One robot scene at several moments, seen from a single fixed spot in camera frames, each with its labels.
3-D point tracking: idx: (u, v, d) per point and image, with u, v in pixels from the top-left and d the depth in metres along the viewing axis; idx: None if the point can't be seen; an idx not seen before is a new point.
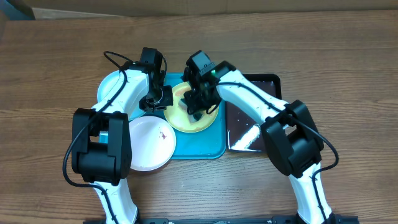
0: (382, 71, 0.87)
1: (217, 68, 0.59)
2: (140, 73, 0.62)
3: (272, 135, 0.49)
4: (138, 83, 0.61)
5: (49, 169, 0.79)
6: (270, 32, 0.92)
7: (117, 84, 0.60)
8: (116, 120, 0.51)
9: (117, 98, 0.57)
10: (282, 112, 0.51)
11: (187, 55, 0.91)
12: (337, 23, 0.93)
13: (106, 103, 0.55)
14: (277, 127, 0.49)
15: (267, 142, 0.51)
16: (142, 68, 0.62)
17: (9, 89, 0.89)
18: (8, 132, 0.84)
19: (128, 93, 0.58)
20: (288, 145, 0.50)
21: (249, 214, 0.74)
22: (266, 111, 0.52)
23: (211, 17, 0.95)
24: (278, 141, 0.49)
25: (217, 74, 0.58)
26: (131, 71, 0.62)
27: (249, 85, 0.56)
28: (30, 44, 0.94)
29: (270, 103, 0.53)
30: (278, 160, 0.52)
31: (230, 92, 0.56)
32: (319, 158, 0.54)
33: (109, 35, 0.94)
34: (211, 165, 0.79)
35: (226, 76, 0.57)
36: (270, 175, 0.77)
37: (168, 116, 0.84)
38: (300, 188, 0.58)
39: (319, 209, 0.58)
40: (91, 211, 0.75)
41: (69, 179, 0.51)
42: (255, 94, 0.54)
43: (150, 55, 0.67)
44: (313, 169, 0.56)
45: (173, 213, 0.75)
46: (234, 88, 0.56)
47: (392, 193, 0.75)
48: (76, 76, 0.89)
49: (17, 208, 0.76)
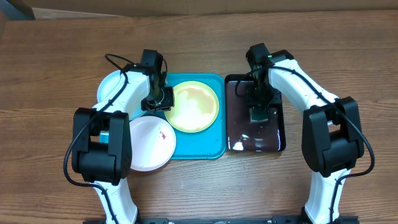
0: (382, 71, 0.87)
1: (274, 53, 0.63)
2: (141, 74, 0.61)
3: (314, 121, 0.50)
4: (139, 84, 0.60)
5: (50, 169, 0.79)
6: (270, 32, 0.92)
7: (118, 85, 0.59)
8: (117, 119, 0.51)
9: (118, 99, 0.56)
10: (331, 104, 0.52)
11: (188, 55, 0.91)
12: (337, 23, 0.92)
13: (107, 103, 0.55)
14: (321, 115, 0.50)
15: (305, 129, 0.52)
16: (142, 70, 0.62)
17: (9, 89, 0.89)
18: (8, 132, 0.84)
19: (129, 94, 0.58)
20: (328, 137, 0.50)
21: (250, 214, 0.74)
22: (314, 101, 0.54)
23: (211, 17, 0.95)
24: (319, 129, 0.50)
25: (273, 60, 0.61)
26: (132, 73, 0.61)
27: (301, 73, 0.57)
28: (30, 43, 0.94)
29: (319, 94, 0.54)
30: (311, 152, 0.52)
31: (282, 77, 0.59)
32: (353, 165, 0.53)
33: (108, 35, 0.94)
34: (211, 165, 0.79)
35: (281, 61, 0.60)
36: (270, 175, 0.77)
37: (169, 116, 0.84)
38: (319, 185, 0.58)
39: (328, 212, 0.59)
40: (91, 211, 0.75)
41: (69, 179, 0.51)
42: (307, 84, 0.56)
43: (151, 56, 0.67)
44: (341, 173, 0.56)
45: (173, 213, 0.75)
46: (286, 74, 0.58)
47: (392, 193, 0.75)
48: (76, 76, 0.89)
49: (17, 208, 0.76)
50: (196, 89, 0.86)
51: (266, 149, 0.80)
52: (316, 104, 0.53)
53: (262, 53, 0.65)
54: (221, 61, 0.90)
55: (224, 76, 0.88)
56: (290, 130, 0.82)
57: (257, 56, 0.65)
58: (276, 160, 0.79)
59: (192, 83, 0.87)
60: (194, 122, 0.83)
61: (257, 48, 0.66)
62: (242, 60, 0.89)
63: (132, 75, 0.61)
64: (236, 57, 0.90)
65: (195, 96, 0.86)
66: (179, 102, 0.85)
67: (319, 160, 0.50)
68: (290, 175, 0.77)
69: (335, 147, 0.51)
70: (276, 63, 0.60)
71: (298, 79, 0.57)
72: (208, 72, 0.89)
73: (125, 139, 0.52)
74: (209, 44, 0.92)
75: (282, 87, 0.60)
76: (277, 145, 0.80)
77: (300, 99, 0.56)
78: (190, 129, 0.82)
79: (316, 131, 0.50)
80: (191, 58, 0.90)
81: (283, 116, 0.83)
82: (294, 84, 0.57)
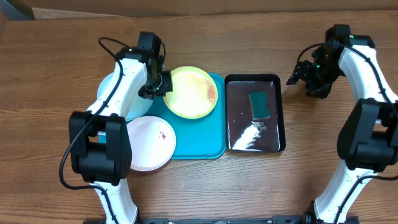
0: (382, 71, 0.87)
1: (357, 36, 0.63)
2: (137, 63, 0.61)
3: (364, 111, 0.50)
4: (135, 74, 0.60)
5: (50, 169, 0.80)
6: (270, 32, 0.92)
7: (112, 80, 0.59)
8: (114, 124, 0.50)
9: (113, 99, 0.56)
10: (390, 104, 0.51)
11: (188, 55, 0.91)
12: (338, 24, 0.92)
13: (102, 105, 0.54)
14: (374, 110, 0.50)
15: (352, 116, 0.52)
16: (138, 57, 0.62)
17: (9, 89, 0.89)
18: (8, 132, 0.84)
19: (124, 90, 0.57)
20: (370, 132, 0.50)
21: (249, 214, 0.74)
22: (375, 94, 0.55)
23: (211, 17, 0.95)
24: (364, 122, 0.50)
25: (353, 40, 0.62)
26: (128, 61, 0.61)
27: (374, 65, 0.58)
28: (30, 43, 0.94)
29: (383, 90, 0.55)
30: (347, 141, 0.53)
31: (353, 60, 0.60)
32: (382, 168, 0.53)
33: (108, 35, 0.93)
34: (211, 165, 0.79)
35: (360, 46, 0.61)
36: (270, 175, 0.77)
37: (168, 101, 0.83)
38: (339, 178, 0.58)
39: (335, 211, 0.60)
40: (91, 211, 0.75)
41: (65, 182, 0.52)
42: (375, 76, 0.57)
43: (148, 39, 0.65)
44: (366, 172, 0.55)
45: (173, 213, 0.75)
46: (360, 60, 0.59)
47: (392, 193, 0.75)
48: (76, 76, 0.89)
49: (17, 208, 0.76)
50: (194, 76, 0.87)
51: (266, 149, 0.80)
52: (375, 98, 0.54)
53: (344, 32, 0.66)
54: (221, 61, 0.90)
55: (224, 76, 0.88)
56: (290, 130, 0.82)
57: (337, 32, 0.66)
58: (276, 160, 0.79)
59: (191, 69, 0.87)
60: (194, 109, 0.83)
61: (341, 27, 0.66)
62: (242, 60, 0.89)
63: (127, 65, 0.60)
64: (236, 57, 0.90)
65: (194, 82, 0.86)
66: (178, 88, 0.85)
67: (351, 149, 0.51)
68: (290, 175, 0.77)
69: (374, 145, 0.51)
70: (355, 45, 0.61)
71: (369, 68, 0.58)
72: (208, 72, 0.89)
73: (123, 142, 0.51)
74: (210, 44, 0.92)
75: (349, 71, 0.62)
76: (277, 145, 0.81)
77: (360, 86, 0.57)
78: (189, 114, 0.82)
79: (360, 122, 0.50)
80: (191, 58, 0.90)
81: (283, 116, 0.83)
82: (362, 71, 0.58)
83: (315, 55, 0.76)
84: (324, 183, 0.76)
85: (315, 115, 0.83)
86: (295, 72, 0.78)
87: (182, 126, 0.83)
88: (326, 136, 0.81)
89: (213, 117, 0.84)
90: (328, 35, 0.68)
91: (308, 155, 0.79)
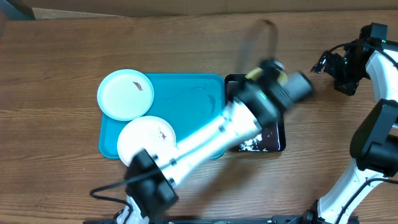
0: None
1: (389, 42, 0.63)
2: (247, 124, 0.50)
3: (384, 110, 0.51)
4: (234, 136, 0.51)
5: (49, 169, 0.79)
6: (270, 32, 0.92)
7: (206, 133, 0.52)
8: (164, 192, 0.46)
9: (185, 160, 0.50)
10: None
11: (187, 55, 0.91)
12: (337, 23, 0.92)
13: (170, 161, 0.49)
14: (395, 112, 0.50)
15: (370, 116, 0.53)
16: (261, 111, 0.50)
17: (9, 89, 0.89)
18: (8, 132, 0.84)
19: (203, 154, 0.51)
20: (386, 133, 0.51)
21: (249, 214, 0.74)
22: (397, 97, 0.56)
23: (211, 17, 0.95)
24: (382, 122, 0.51)
25: (385, 45, 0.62)
26: (246, 111, 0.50)
27: None
28: (30, 43, 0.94)
29: None
30: (361, 141, 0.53)
31: (381, 63, 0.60)
32: (393, 173, 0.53)
33: (108, 35, 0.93)
34: (211, 165, 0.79)
35: (390, 51, 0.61)
36: (270, 175, 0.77)
37: None
38: (347, 179, 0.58)
39: (338, 211, 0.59)
40: (91, 211, 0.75)
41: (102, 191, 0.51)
42: None
43: (297, 87, 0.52)
44: (375, 175, 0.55)
45: (173, 213, 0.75)
46: (388, 64, 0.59)
47: (392, 193, 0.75)
48: (76, 76, 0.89)
49: (17, 208, 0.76)
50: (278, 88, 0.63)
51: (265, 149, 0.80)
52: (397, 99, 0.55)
53: (379, 35, 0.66)
54: (221, 61, 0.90)
55: (224, 76, 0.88)
56: (290, 130, 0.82)
57: (372, 35, 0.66)
58: (276, 160, 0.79)
59: None
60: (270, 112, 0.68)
61: (376, 30, 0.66)
62: (242, 60, 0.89)
63: (236, 121, 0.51)
64: (236, 57, 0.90)
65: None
66: None
67: (364, 147, 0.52)
68: (290, 175, 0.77)
69: (387, 147, 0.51)
70: (385, 50, 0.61)
71: None
72: (207, 72, 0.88)
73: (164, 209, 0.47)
74: (209, 44, 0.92)
75: (375, 74, 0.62)
76: (277, 145, 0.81)
77: (384, 88, 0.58)
78: None
79: (378, 122, 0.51)
80: (190, 58, 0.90)
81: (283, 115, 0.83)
82: (388, 75, 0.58)
83: (347, 50, 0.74)
84: (324, 183, 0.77)
85: (315, 114, 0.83)
86: (319, 61, 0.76)
87: (182, 126, 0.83)
88: (326, 136, 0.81)
89: (214, 117, 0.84)
90: (364, 32, 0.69)
91: (308, 155, 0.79)
